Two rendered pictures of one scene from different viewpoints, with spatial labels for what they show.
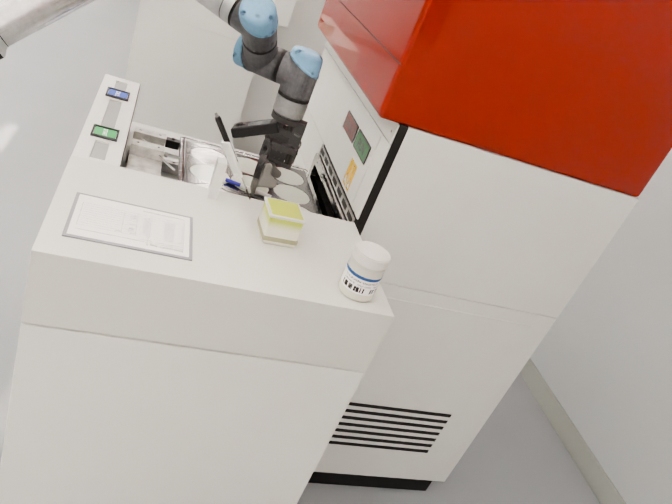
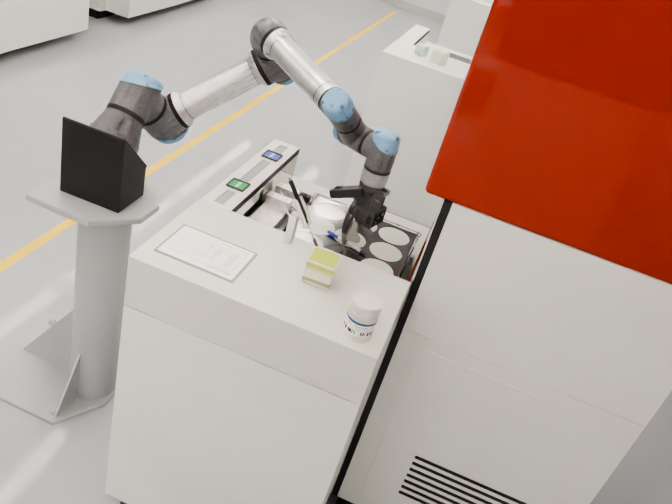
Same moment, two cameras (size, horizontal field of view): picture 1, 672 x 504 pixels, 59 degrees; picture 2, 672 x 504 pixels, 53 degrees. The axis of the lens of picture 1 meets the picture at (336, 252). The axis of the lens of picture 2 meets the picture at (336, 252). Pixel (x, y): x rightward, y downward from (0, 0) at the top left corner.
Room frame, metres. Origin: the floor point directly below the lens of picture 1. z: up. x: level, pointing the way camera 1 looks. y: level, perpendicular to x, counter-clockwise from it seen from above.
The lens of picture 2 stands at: (-0.09, -0.63, 1.91)
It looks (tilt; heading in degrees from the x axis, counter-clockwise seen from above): 32 degrees down; 32
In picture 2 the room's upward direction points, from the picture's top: 17 degrees clockwise
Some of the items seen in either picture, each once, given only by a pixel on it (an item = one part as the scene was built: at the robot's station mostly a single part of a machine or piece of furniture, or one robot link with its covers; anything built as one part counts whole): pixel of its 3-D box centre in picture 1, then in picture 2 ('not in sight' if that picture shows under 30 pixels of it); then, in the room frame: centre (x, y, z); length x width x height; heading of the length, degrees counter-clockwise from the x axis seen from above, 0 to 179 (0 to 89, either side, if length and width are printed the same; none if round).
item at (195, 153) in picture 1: (251, 185); (351, 239); (1.39, 0.27, 0.90); 0.34 x 0.34 x 0.01; 23
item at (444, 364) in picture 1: (362, 317); (480, 388); (1.79, -0.18, 0.41); 0.82 x 0.70 x 0.82; 23
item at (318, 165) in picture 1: (325, 201); (418, 263); (1.49, 0.08, 0.89); 0.44 x 0.02 x 0.10; 23
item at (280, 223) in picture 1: (280, 222); (321, 268); (1.06, 0.13, 1.00); 0.07 x 0.07 x 0.07; 27
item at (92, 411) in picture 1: (166, 341); (277, 360); (1.28, 0.33, 0.41); 0.96 x 0.64 x 0.82; 23
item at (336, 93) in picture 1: (334, 136); (446, 205); (1.66, 0.14, 1.02); 0.81 x 0.03 x 0.40; 23
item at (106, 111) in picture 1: (106, 140); (251, 190); (1.31, 0.63, 0.89); 0.55 x 0.09 x 0.14; 23
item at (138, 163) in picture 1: (142, 173); (267, 218); (1.27, 0.50, 0.87); 0.36 x 0.08 x 0.03; 23
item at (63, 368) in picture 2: not in sight; (72, 287); (0.93, 0.98, 0.41); 0.51 x 0.44 x 0.82; 112
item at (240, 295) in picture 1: (218, 263); (272, 292); (1.00, 0.21, 0.89); 0.62 x 0.35 x 0.14; 113
